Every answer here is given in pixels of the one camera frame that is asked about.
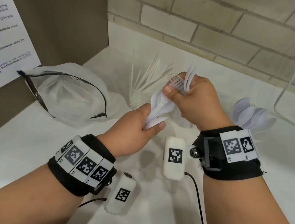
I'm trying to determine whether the clear zip plastic bag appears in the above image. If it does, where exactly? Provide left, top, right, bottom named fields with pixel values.
left=11, top=56, right=114, bottom=132

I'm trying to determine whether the white printed paper notice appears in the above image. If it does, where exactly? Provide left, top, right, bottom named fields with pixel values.
left=0, top=0, right=49, bottom=108

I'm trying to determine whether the person's left hand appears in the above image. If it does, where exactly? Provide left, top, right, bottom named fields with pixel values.
left=95, top=98, right=169, bottom=164

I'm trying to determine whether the handful of clear plastic forks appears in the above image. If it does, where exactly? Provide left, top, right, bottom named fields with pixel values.
left=165, top=62, right=200, bottom=97

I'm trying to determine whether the handful of clear plastic spoons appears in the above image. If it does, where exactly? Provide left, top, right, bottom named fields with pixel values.
left=144, top=89, right=179, bottom=133

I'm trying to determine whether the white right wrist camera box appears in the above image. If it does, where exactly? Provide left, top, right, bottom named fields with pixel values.
left=161, top=136, right=189, bottom=181

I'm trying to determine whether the bunch of white plastic knives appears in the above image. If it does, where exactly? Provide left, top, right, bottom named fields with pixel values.
left=125, top=49, right=177, bottom=114

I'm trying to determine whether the person's right hand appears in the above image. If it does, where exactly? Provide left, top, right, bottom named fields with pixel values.
left=159, top=70, right=239, bottom=135

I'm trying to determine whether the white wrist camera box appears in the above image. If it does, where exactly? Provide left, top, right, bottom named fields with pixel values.
left=105, top=169, right=138, bottom=217
left=161, top=136, right=189, bottom=181

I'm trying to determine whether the black left camera cable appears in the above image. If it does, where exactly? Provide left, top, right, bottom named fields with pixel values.
left=79, top=195, right=107, bottom=211

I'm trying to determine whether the black wristband with markers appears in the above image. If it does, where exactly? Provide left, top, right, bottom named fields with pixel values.
left=188, top=120, right=273, bottom=186
left=44, top=130, right=122, bottom=201

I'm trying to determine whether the person's left forearm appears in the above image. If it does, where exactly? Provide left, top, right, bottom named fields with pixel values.
left=0, top=123, right=119, bottom=224

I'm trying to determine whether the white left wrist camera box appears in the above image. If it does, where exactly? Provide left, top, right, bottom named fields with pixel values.
left=105, top=169, right=138, bottom=217

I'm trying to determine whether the pile of white plastic spoons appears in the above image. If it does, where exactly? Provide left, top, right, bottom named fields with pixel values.
left=230, top=97, right=280, bottom=138

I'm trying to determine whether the person's right forearm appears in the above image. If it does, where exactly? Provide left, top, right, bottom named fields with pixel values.
left=196, top=164, right=295, bottom=224

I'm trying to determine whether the black camera cable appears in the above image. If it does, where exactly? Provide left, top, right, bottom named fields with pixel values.
left=177, top=172, right=214, bottom=224
left=79, top=195, right=107, bottom=211

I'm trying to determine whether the black left wristband with markers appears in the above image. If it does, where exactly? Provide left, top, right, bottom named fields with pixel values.
left=44, top=130, right=122, bottom=201

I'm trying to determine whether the black right camera cable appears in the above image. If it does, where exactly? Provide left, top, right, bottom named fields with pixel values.
left=177, top=172, right=214, bottom=224

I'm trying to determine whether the black right wristband with markers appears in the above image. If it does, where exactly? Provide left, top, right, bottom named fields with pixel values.
left=188, top=120, right=273, bottom=186

